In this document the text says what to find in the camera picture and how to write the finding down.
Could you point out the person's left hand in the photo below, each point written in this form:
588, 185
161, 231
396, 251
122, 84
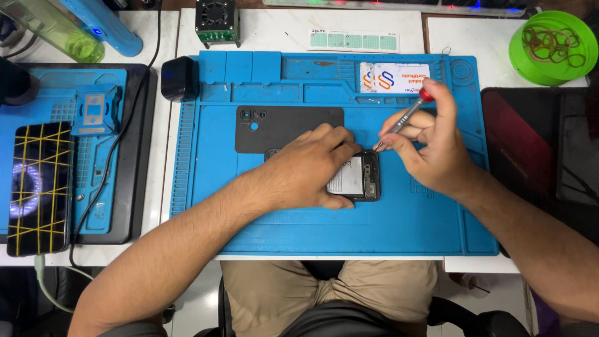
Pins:
304, 168

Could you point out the person's right hand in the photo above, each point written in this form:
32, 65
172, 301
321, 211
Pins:
435, 149

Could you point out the red-capped precision screwdriver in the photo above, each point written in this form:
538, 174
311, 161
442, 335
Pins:
403, 120

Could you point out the black smartphone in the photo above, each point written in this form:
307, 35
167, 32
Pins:
359, 175

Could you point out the black phone back cover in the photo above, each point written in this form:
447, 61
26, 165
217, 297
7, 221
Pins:
290, 128

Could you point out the large blue silicone repair mat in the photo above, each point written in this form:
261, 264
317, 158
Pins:
412, 220

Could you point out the white certificate card packet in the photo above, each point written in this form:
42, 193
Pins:
394, 77

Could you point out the black mouse pad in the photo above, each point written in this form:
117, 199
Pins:
543, 154

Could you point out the person's beige shorts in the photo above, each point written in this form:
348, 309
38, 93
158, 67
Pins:
280, 295

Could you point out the white sheet with green pads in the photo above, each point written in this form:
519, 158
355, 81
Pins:
354, 41

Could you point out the small black box device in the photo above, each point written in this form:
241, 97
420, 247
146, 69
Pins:
179, 78

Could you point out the green round plastic container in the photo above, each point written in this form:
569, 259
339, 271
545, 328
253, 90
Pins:
552, 49

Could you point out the rubber bands bunch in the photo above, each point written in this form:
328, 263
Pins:
552, 44

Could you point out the black tray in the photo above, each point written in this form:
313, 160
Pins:
135, 154

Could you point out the green circuit board fan module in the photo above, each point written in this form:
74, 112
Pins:
217, 22

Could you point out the small blue repair mat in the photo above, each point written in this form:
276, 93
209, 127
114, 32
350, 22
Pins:
100, 206

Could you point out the blue metal phone fixture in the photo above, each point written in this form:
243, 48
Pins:
95, 110

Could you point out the blue handheld tool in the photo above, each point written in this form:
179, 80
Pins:
105, 25

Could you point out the black phone with yellow tape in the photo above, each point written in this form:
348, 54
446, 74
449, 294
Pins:
40, 187

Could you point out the green translucent bottle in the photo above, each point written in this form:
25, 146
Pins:
61, 32

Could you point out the black round object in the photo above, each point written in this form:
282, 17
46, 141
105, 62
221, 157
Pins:
16, 86

